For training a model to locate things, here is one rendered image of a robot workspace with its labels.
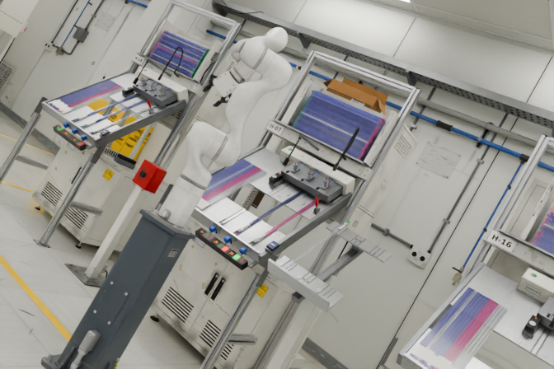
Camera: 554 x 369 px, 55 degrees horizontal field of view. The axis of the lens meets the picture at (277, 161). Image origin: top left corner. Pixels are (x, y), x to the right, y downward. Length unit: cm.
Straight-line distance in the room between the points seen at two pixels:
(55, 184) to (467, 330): 295
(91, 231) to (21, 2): 350
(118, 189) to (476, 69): 295
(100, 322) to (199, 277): 99
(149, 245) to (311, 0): 396
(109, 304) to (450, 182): 293
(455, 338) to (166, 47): 284
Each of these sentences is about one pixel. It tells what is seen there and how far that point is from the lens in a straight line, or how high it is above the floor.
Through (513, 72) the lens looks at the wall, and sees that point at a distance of 465.
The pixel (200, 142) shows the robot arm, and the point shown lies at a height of 104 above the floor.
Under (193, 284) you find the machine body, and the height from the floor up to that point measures 32.
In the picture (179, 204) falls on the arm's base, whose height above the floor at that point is 79.
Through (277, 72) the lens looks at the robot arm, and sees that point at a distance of 208.
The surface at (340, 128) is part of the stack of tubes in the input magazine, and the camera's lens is 307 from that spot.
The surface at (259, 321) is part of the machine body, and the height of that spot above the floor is 39.
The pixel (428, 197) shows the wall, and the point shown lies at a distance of 440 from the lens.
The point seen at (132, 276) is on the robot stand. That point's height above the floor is 46.
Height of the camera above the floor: 106
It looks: 2 degrees up
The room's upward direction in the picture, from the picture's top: 30 degrees clockwise
